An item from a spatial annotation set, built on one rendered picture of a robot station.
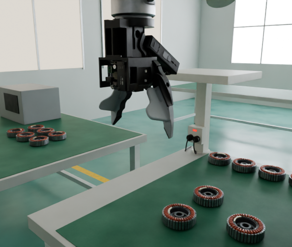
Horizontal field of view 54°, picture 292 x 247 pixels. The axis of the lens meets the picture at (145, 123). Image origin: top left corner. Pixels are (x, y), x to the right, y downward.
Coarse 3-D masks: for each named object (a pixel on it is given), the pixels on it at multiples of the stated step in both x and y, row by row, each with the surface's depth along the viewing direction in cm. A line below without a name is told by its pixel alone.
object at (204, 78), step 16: (176, 80) 127; (192, 80) 121; (208, 80) 116; (224, 80) 112; (240, 80) 119; (208, 96) 151; (208, 112) 154; (192, 128) 153; (208, 128) 157; (208, 144) 160
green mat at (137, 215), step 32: (160, 192) 114; (192, 192) 114; (224, 192) 114; (256, 192) 114; (288, 192) 114; (96, 224) 93; (128, 224) 93; (160, 224) 93; (224, 224) 93; (288, 224) 93
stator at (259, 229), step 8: (232, 216) 91; (240, 216) 91; (248, 216) 91; (232, 224) 87; (240, 224) 89; (248, 224) 89; (256, 224) 88; (264, 224) 88; (232, 232) 86; (240, 232) 84; (248, 232) 83; (256, 232) 83; (264, 232) 85; (240, 240) 84; (248, 240) 83; (256, 240) 84
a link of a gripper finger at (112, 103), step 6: (114, 90) 53; (114, 96) 54; (120, 96) 55; (126, 96) 55; (102, 102) 53; (108, 102) 55; (114, 102) 56; (120, 102) 56; (102, 108) 55; (108, 108) 56; (114, 108) 57; (120, 108) 57; (114, 114) 58; (120, 114) 58; (114, 120) 58
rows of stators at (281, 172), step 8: (216, 152) 148; (208, 160) 145; (216, 160) 140; (224, 160) 139; (232, 160) 139; (240, 160) 139; (248, 160) 138; (240, 168) 132; (248, 168) 131; (256, 168) 134; (264, 168) 129; (272, 168) 131; (280, 168) 129; (264, 176) 125; (272, 176) 123; (280, 176) 123
